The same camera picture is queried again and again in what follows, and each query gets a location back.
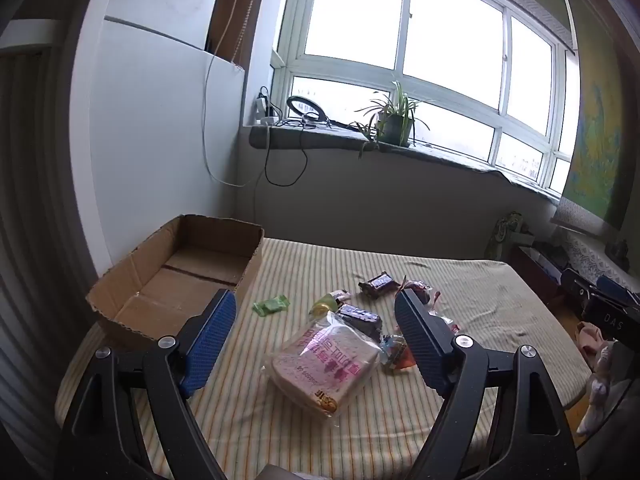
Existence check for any white cabinet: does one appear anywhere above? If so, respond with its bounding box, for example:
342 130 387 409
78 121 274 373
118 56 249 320
70 0 248 281

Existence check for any black bag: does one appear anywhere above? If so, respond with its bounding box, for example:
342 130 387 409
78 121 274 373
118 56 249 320
560 267 640 343

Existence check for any beaded blind cord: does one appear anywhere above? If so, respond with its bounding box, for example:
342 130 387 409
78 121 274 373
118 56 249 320
231 0 253 68

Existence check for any yellow candy packet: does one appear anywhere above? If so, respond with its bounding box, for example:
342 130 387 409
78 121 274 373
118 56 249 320
310 296 341 318

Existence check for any potted spider plant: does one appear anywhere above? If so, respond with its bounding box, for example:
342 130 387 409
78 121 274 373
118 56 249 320
349 80 436 158

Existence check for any grey window sill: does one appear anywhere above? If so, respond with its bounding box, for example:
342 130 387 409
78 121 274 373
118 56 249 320
248 124 561 203

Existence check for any green patterned bag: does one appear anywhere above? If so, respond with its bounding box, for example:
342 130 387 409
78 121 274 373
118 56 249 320
486 211 535 262

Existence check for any cardboard box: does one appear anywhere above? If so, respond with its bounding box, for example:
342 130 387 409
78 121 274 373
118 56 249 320
85 214 266 353

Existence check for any white cable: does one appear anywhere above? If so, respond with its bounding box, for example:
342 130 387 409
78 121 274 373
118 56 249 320
200 45 271 188

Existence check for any black cable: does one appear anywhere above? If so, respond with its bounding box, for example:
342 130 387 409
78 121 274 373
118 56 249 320
264 120 309 187

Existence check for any chocolate cake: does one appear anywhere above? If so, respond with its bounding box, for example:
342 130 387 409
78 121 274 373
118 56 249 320
400 280 461 333

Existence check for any black ring light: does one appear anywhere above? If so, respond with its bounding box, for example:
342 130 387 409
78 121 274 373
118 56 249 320
286 95 332 127

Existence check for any green candy packet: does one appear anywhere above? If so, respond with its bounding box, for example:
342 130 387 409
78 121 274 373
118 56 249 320
251 294 291 317

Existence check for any blue label chocolate bar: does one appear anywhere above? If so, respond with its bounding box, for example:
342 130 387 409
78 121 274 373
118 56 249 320
336 304 383 341

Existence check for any white plush toy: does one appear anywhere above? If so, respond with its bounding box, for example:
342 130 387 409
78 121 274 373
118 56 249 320
575 340 618 437

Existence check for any wall poster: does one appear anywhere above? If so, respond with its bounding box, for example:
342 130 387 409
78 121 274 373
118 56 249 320
550 0 640 238

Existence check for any sliced bread packet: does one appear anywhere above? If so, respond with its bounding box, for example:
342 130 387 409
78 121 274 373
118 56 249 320
262 311 383 421

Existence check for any pink slipper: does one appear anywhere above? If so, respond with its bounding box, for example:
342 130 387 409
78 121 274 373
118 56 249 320
575 321 608 356

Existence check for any brown chocolate bar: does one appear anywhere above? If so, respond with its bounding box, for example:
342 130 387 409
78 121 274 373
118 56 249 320
357 272 401 301

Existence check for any wooden shelf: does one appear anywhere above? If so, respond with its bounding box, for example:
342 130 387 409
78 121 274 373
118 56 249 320
207 0 268 68

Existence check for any white lace cloth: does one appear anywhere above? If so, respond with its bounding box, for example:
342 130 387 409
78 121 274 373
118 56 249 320
562 230 640 288

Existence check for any white power strip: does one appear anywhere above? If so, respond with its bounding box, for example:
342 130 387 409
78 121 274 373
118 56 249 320
255 86 281 126

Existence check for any dark wooden cabinet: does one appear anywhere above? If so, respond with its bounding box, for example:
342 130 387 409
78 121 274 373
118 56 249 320
507 245 568 306

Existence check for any colourful candy packet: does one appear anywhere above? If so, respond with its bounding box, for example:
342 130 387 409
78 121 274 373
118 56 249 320
377 332 417 372

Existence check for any small dark figurine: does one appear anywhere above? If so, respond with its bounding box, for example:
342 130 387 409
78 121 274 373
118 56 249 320
605 239 631 271

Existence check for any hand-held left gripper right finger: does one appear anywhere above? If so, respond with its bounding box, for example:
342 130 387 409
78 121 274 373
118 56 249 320
393 288 581 480

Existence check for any window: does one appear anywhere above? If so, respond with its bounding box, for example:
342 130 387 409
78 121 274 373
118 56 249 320
272 0 583 198

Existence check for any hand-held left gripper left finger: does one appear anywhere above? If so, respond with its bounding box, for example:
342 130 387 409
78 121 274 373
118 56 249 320
52 290 238 480

